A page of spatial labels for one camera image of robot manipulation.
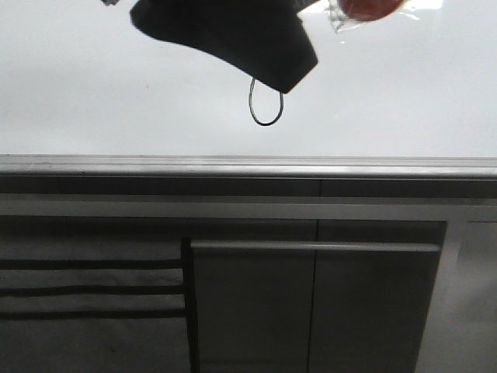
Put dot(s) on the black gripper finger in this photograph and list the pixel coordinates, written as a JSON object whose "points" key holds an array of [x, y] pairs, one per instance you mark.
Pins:
{"points": [[264, 39]]}

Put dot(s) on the red round magnet with tape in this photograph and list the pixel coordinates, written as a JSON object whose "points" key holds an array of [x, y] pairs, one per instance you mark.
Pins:
{"points": [[343, 16]]}

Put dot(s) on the white whiteboard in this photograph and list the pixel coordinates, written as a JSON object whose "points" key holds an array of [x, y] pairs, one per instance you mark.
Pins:
{"points": [[410, 95]]}

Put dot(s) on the grey cabinet with doors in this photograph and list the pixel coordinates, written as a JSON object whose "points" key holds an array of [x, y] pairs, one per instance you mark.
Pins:
{"points": [[354, 297]]}

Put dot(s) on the grey drawer unit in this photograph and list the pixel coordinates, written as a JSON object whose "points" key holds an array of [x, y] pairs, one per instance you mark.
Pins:
{"points": [[83, 297]]}

